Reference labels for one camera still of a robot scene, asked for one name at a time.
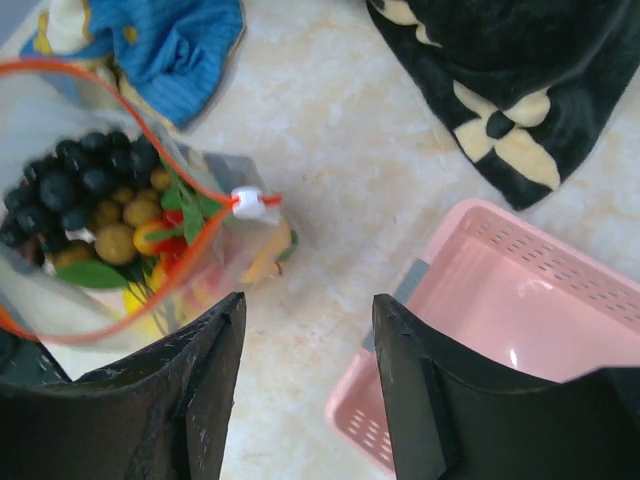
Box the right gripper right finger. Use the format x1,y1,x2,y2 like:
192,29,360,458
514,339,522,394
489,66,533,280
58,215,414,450
372,294,639,479

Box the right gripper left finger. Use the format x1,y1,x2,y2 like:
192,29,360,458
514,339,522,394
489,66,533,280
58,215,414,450
1,292,246,479

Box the yellow lemon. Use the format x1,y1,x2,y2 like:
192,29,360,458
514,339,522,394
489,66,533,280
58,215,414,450
122,283,164,334

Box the pink plastic basket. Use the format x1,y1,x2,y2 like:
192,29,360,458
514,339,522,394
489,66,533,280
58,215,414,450
326,200,639,479

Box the clear orange zip top bag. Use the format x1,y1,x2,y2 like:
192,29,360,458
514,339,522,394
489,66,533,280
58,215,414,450
1,59,286,351

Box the brown longan bunch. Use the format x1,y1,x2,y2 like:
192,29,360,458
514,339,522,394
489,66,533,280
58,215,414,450
41,167,171,270

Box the red strawberries with leaves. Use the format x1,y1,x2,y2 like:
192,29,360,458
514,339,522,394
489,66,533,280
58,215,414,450
133,168,221,294

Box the dark blue grapes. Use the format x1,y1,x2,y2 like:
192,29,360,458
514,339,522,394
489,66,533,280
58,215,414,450
1,130,160,253

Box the yellow orange peach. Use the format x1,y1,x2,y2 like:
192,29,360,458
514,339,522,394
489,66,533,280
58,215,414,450
241,217,298,284

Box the black floral plush pillow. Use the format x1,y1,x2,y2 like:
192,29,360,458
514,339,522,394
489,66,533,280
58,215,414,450
367,1,639,210

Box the blue Pikachu cloth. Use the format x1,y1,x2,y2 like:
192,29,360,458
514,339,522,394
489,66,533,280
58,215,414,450
20,0,245,130

